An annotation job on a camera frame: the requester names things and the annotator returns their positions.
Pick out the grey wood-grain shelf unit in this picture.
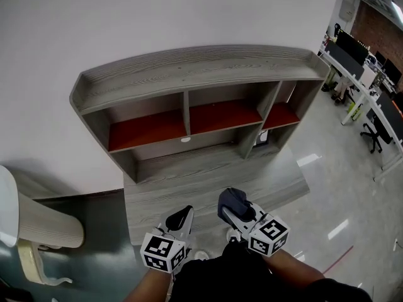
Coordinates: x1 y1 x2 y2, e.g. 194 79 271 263
69 44 331 185

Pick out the person's right forearm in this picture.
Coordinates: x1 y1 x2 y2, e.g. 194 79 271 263
264 250 327 292

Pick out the large black monitor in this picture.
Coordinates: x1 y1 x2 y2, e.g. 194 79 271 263
336 30 369 65

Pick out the long white office desk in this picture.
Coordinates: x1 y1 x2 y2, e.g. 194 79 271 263
317 44 403 172

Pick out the bright green bag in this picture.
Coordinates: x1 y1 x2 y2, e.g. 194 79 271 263
348 102 363 121

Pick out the framed tree picture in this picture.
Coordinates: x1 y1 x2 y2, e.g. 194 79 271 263
253 130 270 147

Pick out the ornate curved-leg chair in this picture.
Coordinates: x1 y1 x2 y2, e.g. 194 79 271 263
17 240 73 286

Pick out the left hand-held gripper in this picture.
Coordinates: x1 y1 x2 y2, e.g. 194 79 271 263
140 205 195 275

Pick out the black office chair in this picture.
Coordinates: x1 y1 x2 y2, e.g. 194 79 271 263
360 116 394 154

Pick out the dark blue cloth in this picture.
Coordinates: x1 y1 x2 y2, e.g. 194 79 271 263
217 187 253 223

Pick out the person's black shirt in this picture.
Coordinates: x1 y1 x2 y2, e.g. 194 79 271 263
169 240 374 302

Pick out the white wall electrical box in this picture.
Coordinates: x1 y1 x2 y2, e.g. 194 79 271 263
339 0 353 20

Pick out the person's left forearm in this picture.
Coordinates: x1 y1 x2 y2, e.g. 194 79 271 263
122 267 174 302

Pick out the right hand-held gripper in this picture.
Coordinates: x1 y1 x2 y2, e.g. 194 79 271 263
222 204 290 258

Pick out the black desk divider panel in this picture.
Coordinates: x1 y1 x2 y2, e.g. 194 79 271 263
376 91 403 128
324 40 365 78

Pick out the white round pedestal table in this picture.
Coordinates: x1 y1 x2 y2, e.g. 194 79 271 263
0 165 86 250

